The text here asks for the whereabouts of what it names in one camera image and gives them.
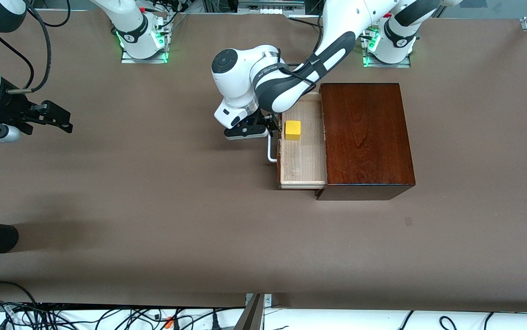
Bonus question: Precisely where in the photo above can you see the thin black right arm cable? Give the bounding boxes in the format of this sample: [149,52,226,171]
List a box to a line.
[0,32,34,90]

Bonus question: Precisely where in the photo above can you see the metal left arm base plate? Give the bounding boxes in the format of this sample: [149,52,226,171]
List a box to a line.
[362,25,412,69]

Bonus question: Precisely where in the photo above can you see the dark brown wooden cabinet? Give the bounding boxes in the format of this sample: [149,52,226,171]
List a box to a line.
[315,82,416,201]

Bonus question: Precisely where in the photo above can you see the grey metal camera pole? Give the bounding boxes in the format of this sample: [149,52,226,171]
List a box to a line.
[235,293,265,330]

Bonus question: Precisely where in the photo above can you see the small aluminium mounting bracket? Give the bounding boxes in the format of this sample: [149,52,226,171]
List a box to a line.
[245,293,273,307]

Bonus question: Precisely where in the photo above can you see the silver equipment box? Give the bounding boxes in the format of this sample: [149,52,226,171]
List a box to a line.
[237,0,306,16]

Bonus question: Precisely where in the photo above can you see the light wood drawer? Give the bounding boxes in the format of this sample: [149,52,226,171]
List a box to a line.
[267,91,328,190]

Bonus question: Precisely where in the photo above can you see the tangled black cables bundle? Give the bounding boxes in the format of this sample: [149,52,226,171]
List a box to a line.
[0,298,246,330]

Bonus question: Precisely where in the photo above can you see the long black table cable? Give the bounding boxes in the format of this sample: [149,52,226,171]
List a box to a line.
[288,16,324,29]

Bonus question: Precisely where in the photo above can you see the black looped cable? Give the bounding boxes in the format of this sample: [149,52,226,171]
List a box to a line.
[0,280,38,306]

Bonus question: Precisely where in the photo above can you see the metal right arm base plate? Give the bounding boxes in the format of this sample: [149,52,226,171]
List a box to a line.
[121,21,169,64]

